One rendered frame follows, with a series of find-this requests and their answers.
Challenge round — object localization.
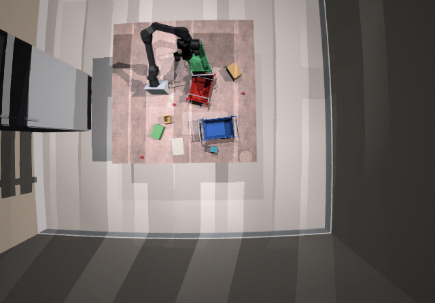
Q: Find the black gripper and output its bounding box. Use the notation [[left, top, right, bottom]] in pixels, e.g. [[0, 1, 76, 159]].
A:
[[173, 49, 200, 62]]

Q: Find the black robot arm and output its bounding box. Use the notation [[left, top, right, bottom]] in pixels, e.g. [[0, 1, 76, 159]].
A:
[[140, 22, 200, 88]]

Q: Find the red plastic tray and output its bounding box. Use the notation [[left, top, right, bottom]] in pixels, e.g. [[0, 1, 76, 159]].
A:
[[186, 73, 216, 106]]

